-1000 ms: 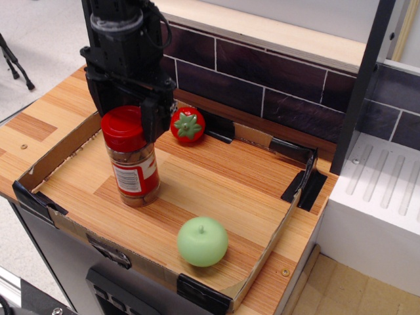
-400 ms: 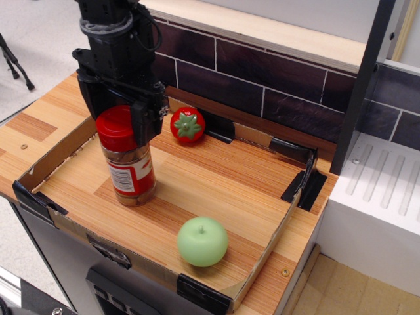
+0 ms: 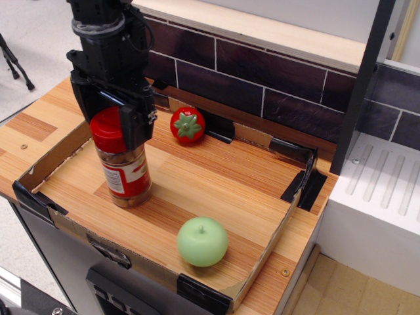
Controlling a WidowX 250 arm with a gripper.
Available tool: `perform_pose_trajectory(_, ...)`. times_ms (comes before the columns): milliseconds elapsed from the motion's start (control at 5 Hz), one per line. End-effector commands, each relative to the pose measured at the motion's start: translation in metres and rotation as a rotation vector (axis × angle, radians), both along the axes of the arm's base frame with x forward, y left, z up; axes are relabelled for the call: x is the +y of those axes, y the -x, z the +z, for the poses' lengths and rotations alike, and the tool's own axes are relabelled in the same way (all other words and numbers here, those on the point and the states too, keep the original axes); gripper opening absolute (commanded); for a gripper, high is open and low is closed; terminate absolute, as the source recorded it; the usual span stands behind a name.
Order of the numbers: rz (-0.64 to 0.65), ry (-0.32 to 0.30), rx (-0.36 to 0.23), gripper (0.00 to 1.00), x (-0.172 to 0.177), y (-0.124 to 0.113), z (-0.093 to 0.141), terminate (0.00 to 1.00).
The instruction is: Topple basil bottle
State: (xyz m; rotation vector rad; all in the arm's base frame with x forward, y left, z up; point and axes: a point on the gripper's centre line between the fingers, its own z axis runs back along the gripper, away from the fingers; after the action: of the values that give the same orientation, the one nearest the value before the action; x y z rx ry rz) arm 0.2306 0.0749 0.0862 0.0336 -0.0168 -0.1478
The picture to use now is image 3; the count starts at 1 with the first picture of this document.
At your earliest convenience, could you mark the light wooden shelf board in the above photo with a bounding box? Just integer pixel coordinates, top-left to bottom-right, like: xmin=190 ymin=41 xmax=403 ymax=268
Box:
xmin=133 ymin=1 xmax=366 ymax=74

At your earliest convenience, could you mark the black tripod leg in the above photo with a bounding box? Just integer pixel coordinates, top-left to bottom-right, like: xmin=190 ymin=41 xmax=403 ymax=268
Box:
xmin=0 ymin=35 xmax=35 ymax=91

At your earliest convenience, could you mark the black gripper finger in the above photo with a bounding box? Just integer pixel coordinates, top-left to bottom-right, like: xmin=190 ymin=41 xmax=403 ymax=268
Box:
xmin=119 ymin=104 xmax=154 ymax=150
xmin=70 ymin=78 xmax=123 ymax=122

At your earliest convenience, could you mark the brass screw front right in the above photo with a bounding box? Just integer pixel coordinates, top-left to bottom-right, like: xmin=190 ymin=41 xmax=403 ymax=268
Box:
xmin=280 ymin=268 xmax=290 ymax=277

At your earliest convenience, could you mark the white sink drainboard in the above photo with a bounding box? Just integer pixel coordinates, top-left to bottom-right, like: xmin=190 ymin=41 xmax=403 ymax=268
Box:
xmin=317 ymin=58 xmax=420 ymax=298

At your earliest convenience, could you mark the red toy tomato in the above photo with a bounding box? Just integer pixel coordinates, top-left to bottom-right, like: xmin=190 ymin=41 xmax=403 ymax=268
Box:
xmin=170 ymin=107 xmax=206 ymax=142

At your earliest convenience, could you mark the red lidded spice bottle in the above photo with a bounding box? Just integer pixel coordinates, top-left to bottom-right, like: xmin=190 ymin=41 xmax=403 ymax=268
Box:
xmin=90 ymin=106 xmax=152 ymax=208

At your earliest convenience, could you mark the green toy apple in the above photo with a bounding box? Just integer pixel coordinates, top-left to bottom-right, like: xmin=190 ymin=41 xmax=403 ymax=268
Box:
xmin=177 ymin=217 xmax=228 ymax=267

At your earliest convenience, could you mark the black shelf post right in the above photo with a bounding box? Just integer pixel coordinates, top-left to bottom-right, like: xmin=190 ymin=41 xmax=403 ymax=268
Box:
xmin=330 ymin=1 xmax=396 ymax=175

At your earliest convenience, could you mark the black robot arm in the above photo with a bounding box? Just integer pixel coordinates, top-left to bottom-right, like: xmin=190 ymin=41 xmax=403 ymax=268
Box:
xmin=66 ymin=1 xmax=157 ymax=150

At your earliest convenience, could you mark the cardboard fence with black tape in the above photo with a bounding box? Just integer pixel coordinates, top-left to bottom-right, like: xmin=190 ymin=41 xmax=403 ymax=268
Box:
xmin=5 ymin=80 xmax=336 ymax=314

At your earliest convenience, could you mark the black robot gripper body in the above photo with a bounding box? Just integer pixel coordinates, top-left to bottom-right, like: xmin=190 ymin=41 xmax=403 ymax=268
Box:
xmin=67 ymin=28 xmax=155 ymax=106

